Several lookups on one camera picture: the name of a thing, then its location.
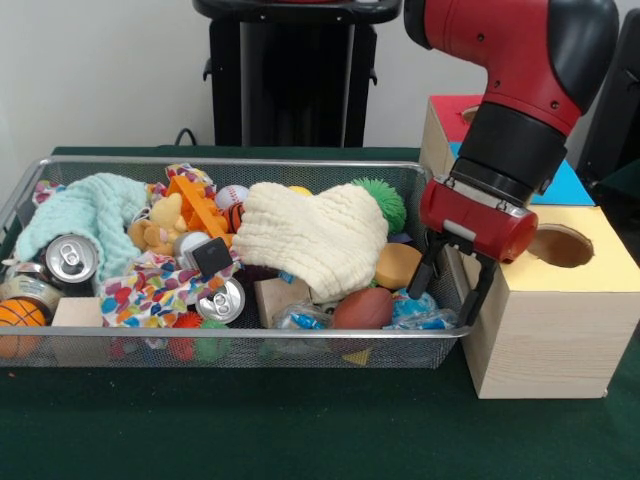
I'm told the colourful spotted cloth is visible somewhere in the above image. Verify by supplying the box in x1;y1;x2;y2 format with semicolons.
99;249;241;329

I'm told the dark green table cloth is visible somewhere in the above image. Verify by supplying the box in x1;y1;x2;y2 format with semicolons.
589;159;640;231
0;144;640;480

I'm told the wooden box with three holes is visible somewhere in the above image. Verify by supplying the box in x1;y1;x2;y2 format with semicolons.
418;94;629;400

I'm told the cream waffle cloth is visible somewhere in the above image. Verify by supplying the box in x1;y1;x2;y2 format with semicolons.
232;181;391;305

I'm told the plain wooden block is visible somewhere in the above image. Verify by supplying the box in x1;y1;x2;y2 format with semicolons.
51;296;106;329

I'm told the clear mesh bin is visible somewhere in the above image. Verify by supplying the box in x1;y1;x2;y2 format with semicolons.
0;155;477;370

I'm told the silver drink can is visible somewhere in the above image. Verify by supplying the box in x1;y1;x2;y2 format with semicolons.
38;233;100;297
194;277;246;325

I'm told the black upright panel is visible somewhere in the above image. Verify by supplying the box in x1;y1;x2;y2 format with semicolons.
574;7;640;176

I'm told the blue and white plastic packet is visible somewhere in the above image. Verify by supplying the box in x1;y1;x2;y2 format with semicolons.
383;288;459;331

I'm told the brown toy football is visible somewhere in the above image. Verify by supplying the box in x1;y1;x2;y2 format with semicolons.
332;286;395;330

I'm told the mint green cloth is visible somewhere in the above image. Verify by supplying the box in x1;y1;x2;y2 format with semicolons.
14;172;151;284

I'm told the black cable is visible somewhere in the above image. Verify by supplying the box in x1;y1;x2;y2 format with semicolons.
174;127;216;147

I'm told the orange mini basketball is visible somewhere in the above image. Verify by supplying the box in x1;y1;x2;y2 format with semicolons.
0;297;50;359

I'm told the orange plastic toy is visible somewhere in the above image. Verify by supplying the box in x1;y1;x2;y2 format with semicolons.
166;174;236;246

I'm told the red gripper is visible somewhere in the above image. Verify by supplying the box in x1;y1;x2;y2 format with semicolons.
405;175;540;329

